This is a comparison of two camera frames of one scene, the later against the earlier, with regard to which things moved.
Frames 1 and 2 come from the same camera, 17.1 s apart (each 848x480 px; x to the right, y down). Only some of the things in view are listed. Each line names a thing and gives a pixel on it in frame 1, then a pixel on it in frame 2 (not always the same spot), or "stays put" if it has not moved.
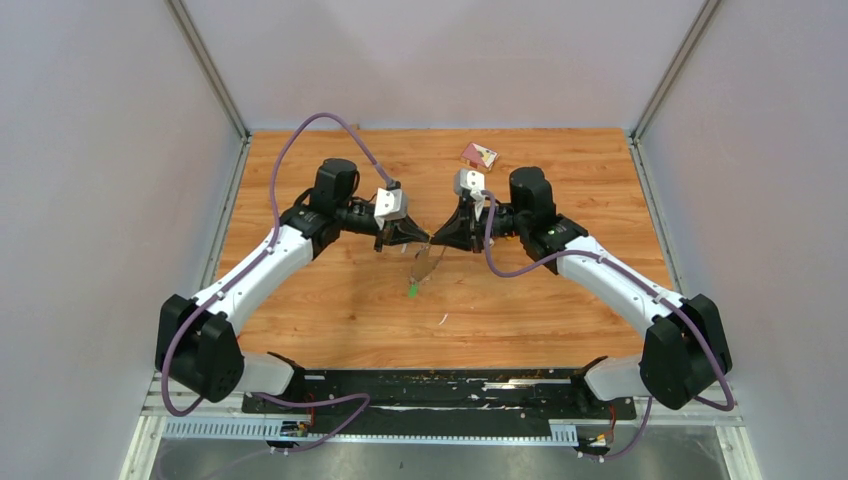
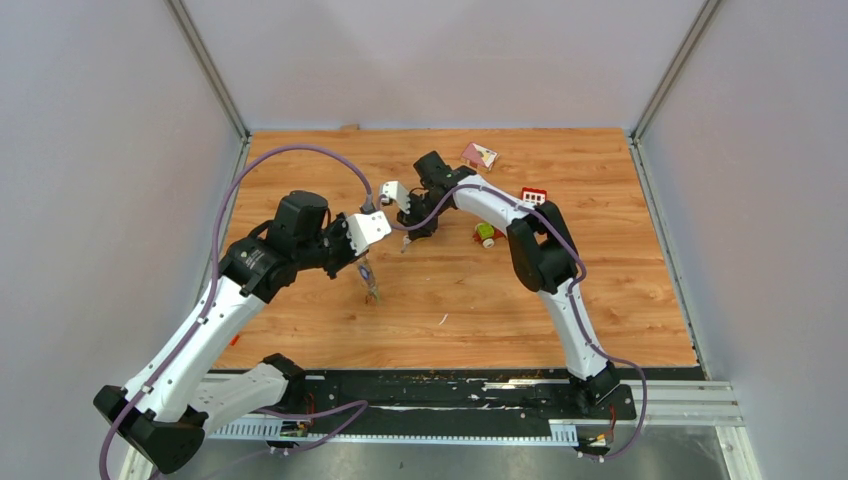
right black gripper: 462,231 -> 411,219
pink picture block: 479,157 stays put
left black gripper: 404,231 -> 350,257
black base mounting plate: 441,396 stays put
